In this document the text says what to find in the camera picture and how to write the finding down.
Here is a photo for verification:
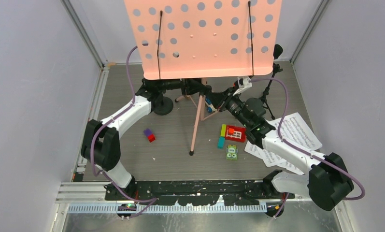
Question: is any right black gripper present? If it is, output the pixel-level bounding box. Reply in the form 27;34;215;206
206;87;251;129

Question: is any purple cable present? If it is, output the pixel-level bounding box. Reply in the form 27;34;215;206
89;45;157;203
250;76;366;202

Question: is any red window toy block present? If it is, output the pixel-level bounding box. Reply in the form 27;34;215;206
225;125;246;143

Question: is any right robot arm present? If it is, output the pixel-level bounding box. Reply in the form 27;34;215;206
206;87;355;211

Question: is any pink music stand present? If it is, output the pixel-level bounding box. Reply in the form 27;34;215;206
123;0;283;157

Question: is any green monster face block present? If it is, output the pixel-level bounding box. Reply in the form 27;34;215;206
226;145;238;160

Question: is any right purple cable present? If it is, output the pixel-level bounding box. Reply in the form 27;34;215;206
250;76;366;202

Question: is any blue white toy car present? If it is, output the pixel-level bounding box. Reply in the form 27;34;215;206
205;97;214;113

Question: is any sheet music page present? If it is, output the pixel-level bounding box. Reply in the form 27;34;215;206
244;142;304;175
280;113;322;151

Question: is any black tripod mic stand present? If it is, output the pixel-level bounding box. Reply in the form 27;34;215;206
259;63;283;120

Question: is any lime green toy block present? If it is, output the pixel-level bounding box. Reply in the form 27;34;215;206
220;124;227;137

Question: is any black round base mic stand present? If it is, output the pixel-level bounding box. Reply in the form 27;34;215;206
153;96;173;116

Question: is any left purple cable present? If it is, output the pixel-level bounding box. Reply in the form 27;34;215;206
89;45;157;203

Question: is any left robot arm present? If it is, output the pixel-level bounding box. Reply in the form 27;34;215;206
80;78;212;200

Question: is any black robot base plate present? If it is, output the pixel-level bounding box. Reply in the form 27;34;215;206
124;180;285;206

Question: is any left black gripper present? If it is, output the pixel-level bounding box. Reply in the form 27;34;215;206
158;70;208;98

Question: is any purple red toy block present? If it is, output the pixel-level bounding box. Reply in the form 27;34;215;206
143;129;156;143

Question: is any teal toy block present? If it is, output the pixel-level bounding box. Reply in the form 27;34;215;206
217;136;225;149

